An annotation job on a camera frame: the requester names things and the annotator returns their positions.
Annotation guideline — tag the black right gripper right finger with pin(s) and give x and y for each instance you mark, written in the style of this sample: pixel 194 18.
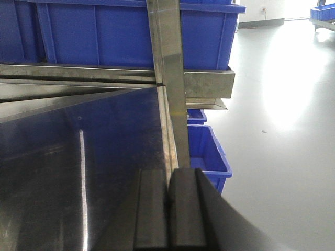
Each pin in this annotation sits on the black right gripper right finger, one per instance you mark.
pixel 200 219

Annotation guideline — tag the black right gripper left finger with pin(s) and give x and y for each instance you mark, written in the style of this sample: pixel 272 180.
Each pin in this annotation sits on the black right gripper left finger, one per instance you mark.
pixel 140 222

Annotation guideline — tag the blue bin on floor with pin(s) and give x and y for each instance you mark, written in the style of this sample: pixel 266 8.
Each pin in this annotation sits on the blue bin on floor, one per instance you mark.
pixel 207 154

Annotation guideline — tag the small blue bin behind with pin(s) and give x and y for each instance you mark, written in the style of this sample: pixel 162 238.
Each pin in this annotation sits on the small blue bin behind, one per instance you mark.
pixel 196 116

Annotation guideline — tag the stainless steel shelf rack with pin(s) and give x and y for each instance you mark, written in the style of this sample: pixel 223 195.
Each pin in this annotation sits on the stainless steel shelf rack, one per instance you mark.
pixel 74 136

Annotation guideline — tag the large blue bin on shelf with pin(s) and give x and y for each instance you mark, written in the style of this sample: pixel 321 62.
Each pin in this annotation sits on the large blue bin on shelf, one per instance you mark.
pixel 112 33

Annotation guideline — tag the distant blue bin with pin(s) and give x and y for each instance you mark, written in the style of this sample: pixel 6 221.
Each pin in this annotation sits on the distant blue bin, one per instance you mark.
pixel 322 13

